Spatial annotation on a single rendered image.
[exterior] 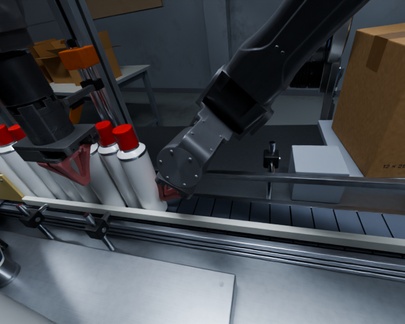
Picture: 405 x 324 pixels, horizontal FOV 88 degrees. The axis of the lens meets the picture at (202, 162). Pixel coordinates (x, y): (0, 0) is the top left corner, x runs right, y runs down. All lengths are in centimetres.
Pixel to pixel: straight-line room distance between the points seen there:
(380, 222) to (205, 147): 36
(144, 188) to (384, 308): 42
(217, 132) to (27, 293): 42
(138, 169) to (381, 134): 48
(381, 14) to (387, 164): 265
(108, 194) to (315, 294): 42
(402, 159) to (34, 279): 76
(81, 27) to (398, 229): 66
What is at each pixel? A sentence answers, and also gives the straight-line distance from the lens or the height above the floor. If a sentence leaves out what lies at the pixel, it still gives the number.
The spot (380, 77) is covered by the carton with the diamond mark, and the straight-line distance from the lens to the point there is 58.
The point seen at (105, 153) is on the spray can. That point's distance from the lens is 41.
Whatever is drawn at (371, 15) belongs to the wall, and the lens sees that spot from 316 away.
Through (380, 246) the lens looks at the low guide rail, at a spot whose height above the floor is 91.
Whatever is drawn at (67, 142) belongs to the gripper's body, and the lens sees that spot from 33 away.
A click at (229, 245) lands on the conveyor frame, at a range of 43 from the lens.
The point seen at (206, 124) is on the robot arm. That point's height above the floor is 111.
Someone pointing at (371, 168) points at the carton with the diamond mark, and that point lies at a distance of 60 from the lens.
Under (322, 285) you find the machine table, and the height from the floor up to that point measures 83.
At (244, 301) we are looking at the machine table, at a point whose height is 83.
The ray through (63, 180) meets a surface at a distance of 55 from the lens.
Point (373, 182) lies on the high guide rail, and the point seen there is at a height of 96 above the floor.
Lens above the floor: 123
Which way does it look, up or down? 37 degrees down
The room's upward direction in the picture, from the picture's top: 10 degrees counter-clockwise
